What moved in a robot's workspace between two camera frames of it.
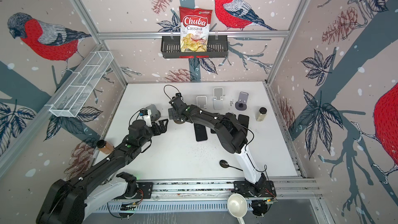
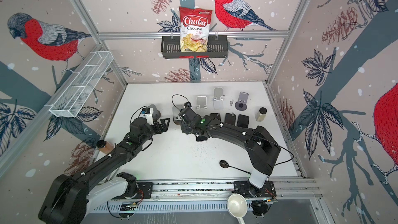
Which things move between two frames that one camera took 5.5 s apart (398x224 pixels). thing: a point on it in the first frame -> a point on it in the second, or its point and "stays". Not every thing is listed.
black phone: (243, 120) stays
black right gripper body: (174, 116) -> (186, 130)
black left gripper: (163, 128) stays
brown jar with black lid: (104, 147) stays
